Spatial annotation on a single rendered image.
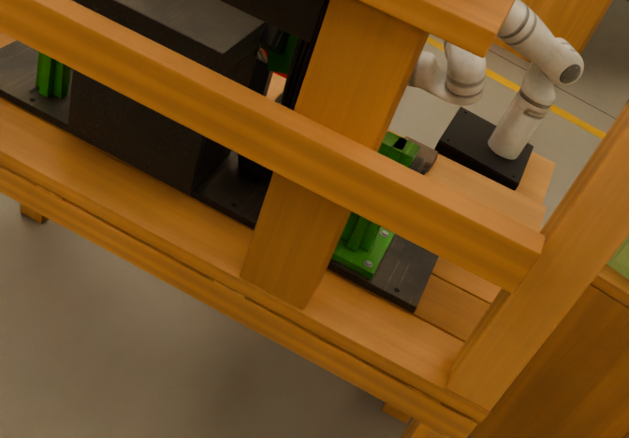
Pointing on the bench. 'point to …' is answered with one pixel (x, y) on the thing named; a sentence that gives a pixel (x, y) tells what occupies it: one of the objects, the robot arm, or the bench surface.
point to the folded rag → (425, 153)
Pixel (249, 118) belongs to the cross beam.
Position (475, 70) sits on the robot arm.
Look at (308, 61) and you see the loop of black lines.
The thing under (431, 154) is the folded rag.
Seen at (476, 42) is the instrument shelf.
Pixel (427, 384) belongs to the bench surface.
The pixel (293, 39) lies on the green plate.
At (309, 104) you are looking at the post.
